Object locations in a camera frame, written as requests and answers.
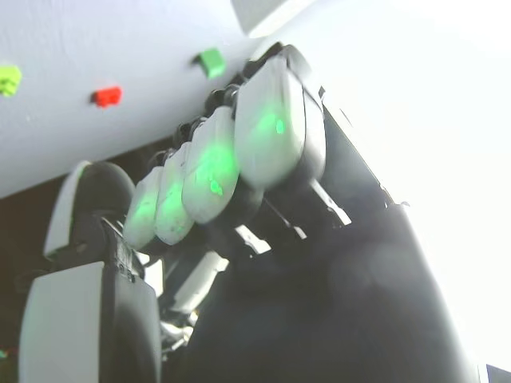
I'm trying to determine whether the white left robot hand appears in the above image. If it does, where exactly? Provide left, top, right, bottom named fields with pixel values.
left=18, top=41, right=486, bottom=383

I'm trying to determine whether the white power strip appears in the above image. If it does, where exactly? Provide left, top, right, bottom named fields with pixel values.
left=230, top=0, right=304, bottom=40

